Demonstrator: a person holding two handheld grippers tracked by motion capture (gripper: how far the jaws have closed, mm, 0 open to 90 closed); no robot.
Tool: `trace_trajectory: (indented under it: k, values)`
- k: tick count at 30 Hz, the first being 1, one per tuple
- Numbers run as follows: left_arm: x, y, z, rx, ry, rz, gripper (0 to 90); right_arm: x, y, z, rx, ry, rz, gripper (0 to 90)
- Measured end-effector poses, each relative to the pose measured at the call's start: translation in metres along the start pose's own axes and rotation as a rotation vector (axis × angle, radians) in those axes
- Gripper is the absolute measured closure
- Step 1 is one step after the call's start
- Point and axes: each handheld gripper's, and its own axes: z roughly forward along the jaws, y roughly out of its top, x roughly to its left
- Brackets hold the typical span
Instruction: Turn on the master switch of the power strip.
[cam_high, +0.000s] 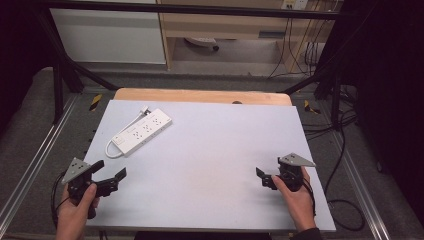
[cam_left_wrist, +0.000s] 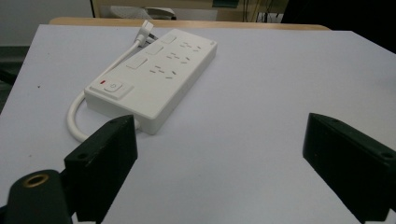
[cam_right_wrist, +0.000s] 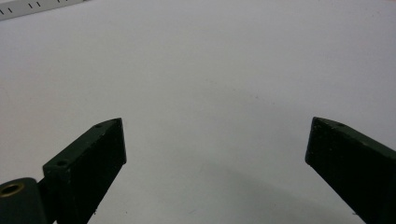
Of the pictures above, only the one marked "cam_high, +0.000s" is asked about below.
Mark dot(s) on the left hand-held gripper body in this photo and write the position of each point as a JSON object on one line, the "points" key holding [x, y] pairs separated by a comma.
{"points": [[78, 173]]}

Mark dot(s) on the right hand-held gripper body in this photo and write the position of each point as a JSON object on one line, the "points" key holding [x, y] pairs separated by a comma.
{"points": [[290, 173]]}

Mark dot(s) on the person's right hand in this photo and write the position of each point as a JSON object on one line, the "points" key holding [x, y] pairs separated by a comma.
{"points": [[300, 206]]}

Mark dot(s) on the person's left hand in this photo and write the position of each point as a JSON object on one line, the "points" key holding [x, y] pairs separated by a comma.
{"points": [[73, 216]]}

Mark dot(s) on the white power strip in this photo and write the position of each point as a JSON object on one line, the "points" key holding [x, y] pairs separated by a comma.
{"points": [[143, 130]]}

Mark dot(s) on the white power plug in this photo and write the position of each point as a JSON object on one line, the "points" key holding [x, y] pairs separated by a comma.
{"points": [[144, 110]]}

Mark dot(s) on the white cabinet panel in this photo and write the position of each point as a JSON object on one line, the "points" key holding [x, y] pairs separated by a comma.
{"points": [[106, 36]]}

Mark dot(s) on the white device under desk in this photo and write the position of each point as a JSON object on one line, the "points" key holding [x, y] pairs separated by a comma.
{"points": [[201, 41]]}

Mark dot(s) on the light wooden desk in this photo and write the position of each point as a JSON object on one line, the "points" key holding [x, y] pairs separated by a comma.
{"points": [[226, 25]]}

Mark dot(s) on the aluminium floor rail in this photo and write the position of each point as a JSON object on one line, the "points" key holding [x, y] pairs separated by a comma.
{"points": [[360, 186], [36, 153]]}

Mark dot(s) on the white wall outlet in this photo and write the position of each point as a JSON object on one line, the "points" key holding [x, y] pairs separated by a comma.
{"points": [[294, 4]]}

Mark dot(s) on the black metal frame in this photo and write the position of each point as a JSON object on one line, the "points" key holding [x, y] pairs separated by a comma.
{"points": [[186, 9]]}

